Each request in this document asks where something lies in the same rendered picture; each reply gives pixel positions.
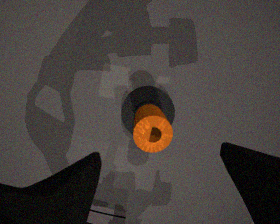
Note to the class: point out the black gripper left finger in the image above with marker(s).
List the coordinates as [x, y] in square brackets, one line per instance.
[63, 198]

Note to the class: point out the orange knob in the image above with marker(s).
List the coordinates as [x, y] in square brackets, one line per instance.
[151, 139]

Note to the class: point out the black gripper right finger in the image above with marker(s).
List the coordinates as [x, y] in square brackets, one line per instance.
[257, 176]

